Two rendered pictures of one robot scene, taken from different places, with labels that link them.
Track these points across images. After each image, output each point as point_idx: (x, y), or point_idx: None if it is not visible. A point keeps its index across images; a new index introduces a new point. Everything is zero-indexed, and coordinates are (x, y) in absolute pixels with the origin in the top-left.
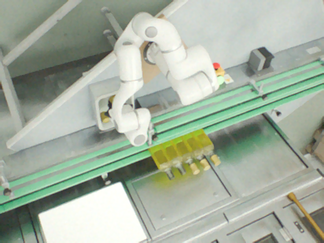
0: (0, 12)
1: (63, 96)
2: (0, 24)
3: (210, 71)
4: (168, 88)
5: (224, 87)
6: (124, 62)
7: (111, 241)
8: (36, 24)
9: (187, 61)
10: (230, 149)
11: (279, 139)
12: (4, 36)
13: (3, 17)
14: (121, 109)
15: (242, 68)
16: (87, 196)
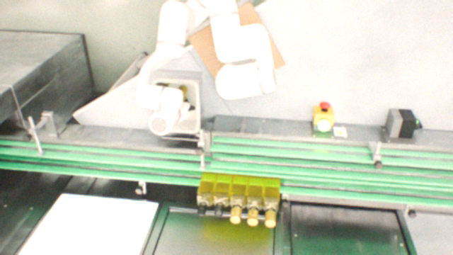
0: (156, 23)
1: (134, 77)
2: (154, 35)
3: (261, 57)
4: (258, 117)
5: (329, 137)
6: (161, 17)
7: (95, 251)
8: (185, 44)
9: (233, 33)
10: (319, 234)
11: (402, 253)
12: (155, 49)
13: (157, 29)
14: (143, 71)
15: (370, 129)
16: (116, 200)
